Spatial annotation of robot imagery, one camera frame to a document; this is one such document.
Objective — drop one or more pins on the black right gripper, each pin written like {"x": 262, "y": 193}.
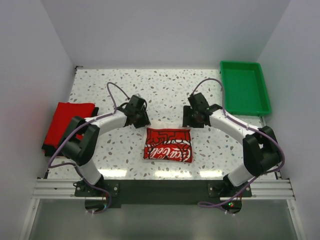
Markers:
{"x": 187, "y": 110}

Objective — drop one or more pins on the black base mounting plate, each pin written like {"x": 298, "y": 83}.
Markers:
{"x": 116, "y": 193}

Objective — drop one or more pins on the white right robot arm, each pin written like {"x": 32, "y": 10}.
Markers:
{"x": 260, "y": 148}

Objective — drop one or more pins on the green plastic tray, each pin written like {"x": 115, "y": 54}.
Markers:
{"x": 245, "y": 89}

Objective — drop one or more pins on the aluminium rail frame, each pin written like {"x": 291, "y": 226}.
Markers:
{"x": 55, "y": 213}

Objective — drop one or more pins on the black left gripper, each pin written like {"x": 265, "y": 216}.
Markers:
{"x": 144, "y": 121}

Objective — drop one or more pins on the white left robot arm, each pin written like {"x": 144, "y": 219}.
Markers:
{"x": 78, "y": 143}

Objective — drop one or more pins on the white t shirt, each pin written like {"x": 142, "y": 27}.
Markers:
{"x": 167, "y": 141}

